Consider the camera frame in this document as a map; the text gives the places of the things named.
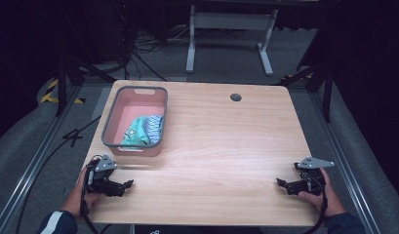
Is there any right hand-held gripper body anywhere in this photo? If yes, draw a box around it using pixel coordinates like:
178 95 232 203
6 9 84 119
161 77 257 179
294 156 336 196

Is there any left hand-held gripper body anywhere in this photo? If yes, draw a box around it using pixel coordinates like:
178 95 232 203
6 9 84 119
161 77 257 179
85 154 118 197

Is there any person's right hand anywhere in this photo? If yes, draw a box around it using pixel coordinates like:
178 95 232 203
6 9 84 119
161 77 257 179
298 168 346 218

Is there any person's left hand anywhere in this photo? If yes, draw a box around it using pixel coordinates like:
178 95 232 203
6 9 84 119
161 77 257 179
60 167 104 218

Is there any teal garment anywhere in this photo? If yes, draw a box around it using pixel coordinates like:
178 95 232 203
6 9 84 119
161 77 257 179
120 115 156 146

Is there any blue striped garment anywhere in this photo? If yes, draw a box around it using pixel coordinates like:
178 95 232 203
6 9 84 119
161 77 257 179
144 113 165 145

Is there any pink basket with grey rim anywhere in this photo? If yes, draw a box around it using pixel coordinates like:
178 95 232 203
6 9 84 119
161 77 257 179
100 85 170 158

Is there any black tripod stand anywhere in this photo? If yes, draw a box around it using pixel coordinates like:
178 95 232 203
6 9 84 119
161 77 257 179
279 59 336 124
54 53 117 117

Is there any yellow black hazard tape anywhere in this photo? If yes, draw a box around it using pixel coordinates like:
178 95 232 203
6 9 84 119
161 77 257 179
40 78 87 105

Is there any aluminium floor rail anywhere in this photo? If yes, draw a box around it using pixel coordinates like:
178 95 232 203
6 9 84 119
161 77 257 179
0 85 84 234
307 92 383 234

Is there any black floor cable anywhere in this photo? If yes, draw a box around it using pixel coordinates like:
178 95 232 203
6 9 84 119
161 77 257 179
14 115 102 234

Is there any bundle of floor cables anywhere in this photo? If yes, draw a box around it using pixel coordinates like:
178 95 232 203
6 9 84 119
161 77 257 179
130 23 191 82

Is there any white desk frame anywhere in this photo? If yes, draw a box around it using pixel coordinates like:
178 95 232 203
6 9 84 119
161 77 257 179
185 4 280 77

